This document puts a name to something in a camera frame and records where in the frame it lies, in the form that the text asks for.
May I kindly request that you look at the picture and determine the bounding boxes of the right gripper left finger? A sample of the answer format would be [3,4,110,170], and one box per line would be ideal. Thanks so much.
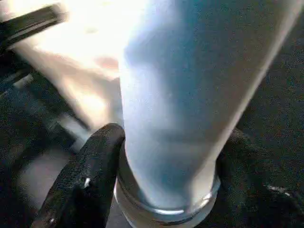
[40,123,126,228]

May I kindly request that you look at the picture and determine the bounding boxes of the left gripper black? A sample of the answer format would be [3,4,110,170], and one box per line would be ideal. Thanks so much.
[0,4,66,49]

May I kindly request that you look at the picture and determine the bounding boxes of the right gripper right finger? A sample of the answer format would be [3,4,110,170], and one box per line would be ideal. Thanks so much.
[212,129,304,228]

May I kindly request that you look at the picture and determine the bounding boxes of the white plastic table top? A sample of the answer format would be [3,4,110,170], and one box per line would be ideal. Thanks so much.
[9,0,126,135]

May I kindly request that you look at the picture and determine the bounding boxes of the white plastic table leg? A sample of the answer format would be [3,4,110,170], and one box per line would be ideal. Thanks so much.
[114,0,302,226]

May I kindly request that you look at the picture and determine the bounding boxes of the black shiny mat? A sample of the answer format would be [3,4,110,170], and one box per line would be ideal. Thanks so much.
[0,30,304,228]

